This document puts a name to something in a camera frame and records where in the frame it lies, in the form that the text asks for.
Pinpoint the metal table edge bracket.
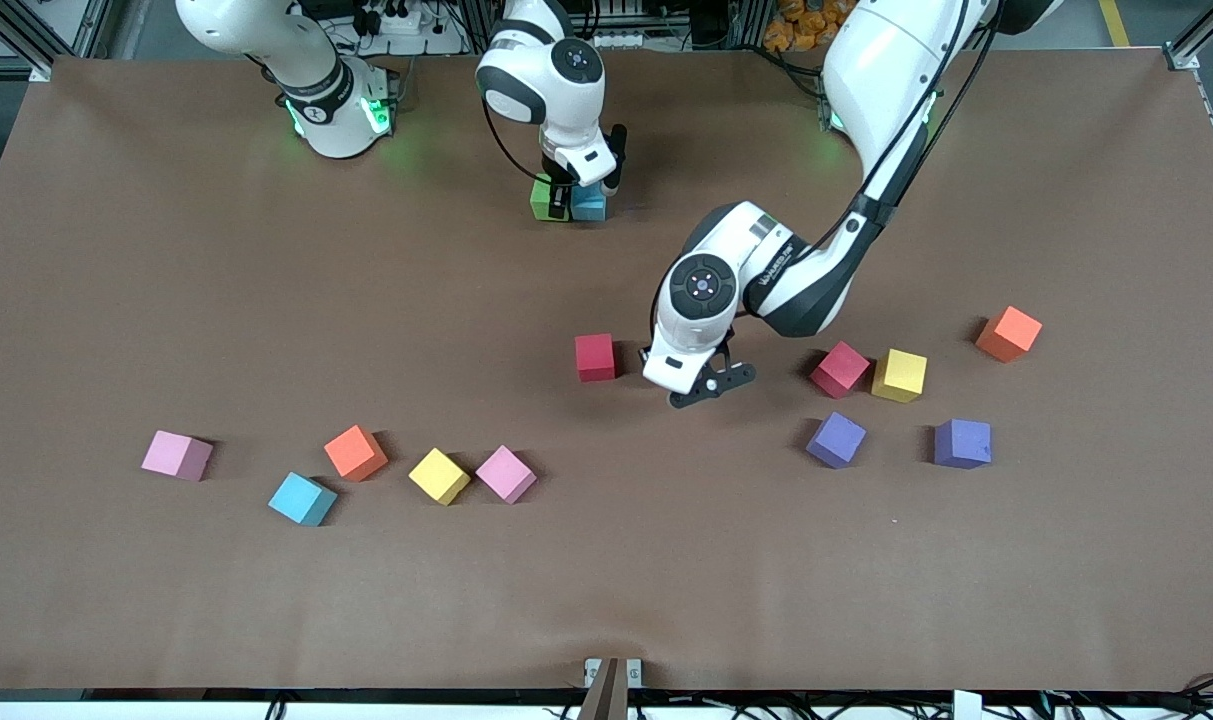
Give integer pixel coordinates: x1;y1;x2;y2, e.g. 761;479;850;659
584;657;643;689

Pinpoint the brown tapered post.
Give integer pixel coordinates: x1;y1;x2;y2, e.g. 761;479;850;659
578;657;629;720

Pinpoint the pile of orange objects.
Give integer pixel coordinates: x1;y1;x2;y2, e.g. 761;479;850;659
766;0;835;53

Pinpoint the white power strip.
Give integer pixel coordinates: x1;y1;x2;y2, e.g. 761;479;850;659
351;0;467;56

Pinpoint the orange foam cube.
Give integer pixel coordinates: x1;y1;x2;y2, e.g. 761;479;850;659
324;425;389;482
975;306;1044;363

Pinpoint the aluminium frame profile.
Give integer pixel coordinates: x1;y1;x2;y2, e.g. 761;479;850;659
0;0;117;83
1164;0;1213;206

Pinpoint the green foam cube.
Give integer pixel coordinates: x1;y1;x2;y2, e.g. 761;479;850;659
530;175;573;223

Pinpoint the yellow foam cube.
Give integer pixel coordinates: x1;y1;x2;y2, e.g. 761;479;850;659
872;348;928;404
408;448;472;506

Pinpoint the purple foam cube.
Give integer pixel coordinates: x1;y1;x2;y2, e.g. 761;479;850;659
933;419;993;469
805;411;867;469

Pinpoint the brown table cover sheet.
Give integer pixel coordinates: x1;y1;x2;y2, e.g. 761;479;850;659
0;48;1213;693

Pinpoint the red foam cube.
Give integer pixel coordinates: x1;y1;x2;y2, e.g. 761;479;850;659
575;334;617;382
810;341;871;399

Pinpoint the pink foam cube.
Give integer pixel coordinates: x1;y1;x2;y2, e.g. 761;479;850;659
141;430;214;482
475;445;538;504

